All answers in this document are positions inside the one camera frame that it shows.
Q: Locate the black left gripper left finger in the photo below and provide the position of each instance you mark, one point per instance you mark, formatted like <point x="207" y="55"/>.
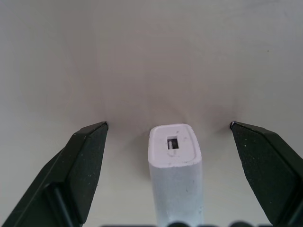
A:
<point x="71" y="175"/>

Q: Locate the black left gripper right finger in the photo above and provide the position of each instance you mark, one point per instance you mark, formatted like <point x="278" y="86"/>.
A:
<point x="265" y="172"/>

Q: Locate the white USB charger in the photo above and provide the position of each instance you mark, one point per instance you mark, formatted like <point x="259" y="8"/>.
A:
<point x="176" y="170"/>

